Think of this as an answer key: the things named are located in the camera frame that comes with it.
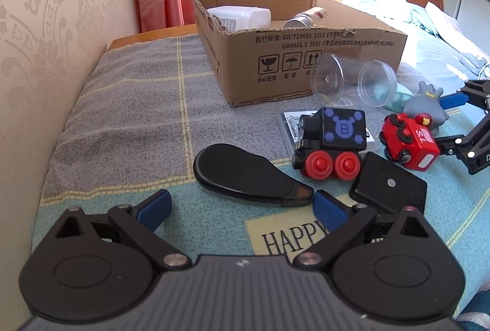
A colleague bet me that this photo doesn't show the white pillow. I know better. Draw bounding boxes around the white pillow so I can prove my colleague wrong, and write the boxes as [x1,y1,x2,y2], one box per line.
[425,2,490,59]

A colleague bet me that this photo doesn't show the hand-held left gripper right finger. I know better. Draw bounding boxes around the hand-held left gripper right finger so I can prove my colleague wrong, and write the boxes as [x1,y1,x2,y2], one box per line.
[293,190,431,272]

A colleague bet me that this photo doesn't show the black toy train red wheels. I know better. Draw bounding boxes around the black toy train red wheels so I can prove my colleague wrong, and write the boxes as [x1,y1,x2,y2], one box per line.
[292,107,369,182]

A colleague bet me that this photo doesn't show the teal quilt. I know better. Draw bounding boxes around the teal quilt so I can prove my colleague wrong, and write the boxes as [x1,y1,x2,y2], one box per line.
[360,0,490,86]

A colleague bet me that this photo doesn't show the wooden bed board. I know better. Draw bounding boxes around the wooden bed board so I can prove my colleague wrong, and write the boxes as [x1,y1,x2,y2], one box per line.
[107,24,198,52]

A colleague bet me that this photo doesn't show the black square device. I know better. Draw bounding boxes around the black square device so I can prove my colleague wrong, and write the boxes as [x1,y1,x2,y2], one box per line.
[349,152,428,215]

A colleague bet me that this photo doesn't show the white plastic bottle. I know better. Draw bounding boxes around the white plastic bottle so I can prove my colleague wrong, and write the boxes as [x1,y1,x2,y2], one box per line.
[207,6,272,33]

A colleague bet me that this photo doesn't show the clear plastic case white label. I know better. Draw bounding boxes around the clear plastic case white label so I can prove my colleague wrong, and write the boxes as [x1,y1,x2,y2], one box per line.
[281,109,379,154]

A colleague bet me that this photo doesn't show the brown cardboard box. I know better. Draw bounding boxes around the brown cardboard box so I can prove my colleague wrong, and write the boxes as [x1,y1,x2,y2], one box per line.
[192,0,408,107]

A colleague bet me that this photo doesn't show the clear plastic cup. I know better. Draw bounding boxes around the clear plastic cup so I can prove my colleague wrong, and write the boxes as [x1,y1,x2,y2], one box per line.
[310,54,398,108]

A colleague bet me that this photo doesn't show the black oval pad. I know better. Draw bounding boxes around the black oval pad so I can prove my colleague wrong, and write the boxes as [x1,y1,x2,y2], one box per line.
[193,143,315,208]

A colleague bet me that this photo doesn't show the grey rubber animal toy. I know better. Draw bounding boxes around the grey rubber animal toy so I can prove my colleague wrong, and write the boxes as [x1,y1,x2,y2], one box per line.
[404,80,451,132]

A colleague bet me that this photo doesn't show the light teal oval object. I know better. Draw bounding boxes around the light teal oval object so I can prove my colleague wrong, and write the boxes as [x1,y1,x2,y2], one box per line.
[385,83,412,111]

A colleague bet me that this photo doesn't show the grey and teal plaid blanket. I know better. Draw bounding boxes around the grey and teal plaid blanket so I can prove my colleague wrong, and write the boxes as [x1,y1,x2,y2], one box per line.
[32,34,490,316]

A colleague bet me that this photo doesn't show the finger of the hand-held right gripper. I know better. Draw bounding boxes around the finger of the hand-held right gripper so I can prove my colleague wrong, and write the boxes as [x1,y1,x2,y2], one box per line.
[438,79,490,113]
[434,120,490,160]

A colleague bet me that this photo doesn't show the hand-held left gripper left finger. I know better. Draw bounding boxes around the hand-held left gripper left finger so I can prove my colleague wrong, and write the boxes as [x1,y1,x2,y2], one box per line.
[54,189,192,271]

